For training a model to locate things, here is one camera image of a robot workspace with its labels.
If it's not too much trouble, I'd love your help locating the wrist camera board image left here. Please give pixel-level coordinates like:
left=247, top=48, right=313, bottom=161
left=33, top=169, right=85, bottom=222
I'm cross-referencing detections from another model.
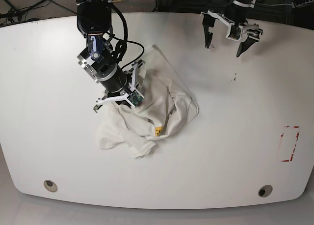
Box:
left=128, top=90, right=144, bottom=107

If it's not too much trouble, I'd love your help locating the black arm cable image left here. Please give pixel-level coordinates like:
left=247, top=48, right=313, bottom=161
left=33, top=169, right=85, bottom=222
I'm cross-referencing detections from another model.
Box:
left=109, top=2, right=145, bottom=70

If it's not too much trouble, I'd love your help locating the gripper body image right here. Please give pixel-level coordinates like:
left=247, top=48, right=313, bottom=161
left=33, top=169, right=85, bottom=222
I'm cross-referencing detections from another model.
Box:
left=201, top=5, right=263, bottom=41

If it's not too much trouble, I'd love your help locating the right table cable grommet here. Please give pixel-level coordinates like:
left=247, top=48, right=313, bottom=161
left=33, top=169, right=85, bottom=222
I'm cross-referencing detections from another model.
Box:
left=258, top=185, right=273, bottom=197

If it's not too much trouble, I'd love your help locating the wrist camera board image right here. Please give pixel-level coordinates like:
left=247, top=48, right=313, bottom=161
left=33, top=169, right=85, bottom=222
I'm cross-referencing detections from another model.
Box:
left=226, top=26, right=242, bottom=41

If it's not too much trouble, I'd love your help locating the left table cable grommet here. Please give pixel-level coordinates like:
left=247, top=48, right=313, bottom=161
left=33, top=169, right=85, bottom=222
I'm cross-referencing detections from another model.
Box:
left=44, top=180, right=58, bottom=193

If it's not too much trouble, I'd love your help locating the white T-shirt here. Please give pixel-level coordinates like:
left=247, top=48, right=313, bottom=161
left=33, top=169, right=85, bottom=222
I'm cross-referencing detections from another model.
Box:
left=97, top=45, right=199, bottom=158

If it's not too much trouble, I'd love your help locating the table cable grommet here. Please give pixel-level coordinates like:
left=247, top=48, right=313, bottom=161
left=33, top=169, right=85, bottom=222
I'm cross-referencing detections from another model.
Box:
left=44, top=180, right=58, bottom=193
left=258, top=185, right=273, bottom=197

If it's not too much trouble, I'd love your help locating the grey power strip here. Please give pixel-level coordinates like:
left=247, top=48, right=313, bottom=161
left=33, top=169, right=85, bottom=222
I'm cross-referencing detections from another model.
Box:
left=292, top=0, right=314, bottom=8

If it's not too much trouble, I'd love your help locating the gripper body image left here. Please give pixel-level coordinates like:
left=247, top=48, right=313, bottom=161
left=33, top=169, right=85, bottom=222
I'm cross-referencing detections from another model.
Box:
left=78, top=48, right=145, bottom=112

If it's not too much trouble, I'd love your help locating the wrist camera board image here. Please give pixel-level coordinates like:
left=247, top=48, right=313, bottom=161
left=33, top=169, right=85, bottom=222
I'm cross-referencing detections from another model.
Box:
left=226, top=26, right=242, bottom=41
left=128, top=90, right=144, bottom=107

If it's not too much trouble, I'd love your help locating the red tape rectangle marking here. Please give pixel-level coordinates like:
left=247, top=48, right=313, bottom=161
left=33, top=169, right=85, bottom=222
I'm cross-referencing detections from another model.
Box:
left=278, top=126, right=300, bottom=162

